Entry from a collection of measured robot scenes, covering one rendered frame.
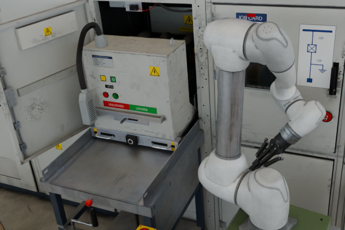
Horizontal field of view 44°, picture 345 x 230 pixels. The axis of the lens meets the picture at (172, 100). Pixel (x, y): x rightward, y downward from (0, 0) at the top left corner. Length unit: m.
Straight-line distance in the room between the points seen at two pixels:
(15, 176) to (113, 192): 1.65
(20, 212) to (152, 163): 1.55
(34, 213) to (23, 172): 0.32
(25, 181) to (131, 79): 1.67
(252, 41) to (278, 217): 0.69
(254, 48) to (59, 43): 1.26
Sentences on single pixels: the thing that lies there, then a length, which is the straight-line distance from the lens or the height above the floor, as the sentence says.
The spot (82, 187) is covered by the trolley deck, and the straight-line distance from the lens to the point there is 2.14.
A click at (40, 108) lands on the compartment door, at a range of 2.43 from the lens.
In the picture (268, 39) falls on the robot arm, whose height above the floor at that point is 1.64.
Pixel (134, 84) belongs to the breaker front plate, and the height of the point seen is 1.22.
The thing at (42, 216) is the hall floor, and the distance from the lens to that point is 3.41.
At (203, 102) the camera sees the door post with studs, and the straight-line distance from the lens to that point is 2.35.
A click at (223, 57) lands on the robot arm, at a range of 1.53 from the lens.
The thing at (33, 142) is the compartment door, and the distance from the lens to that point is 2.47.
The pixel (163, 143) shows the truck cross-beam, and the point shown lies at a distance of 2.26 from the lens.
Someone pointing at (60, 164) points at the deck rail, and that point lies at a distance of 2.31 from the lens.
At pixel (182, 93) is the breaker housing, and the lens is 2.24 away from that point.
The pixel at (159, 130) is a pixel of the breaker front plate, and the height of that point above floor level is 0.97.
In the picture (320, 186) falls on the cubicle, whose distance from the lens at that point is 2.43.
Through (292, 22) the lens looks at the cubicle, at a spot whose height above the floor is 1.51.
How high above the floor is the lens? 2.11
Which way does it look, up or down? 27 degrees down
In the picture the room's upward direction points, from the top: 5 degrees counter-clockwise
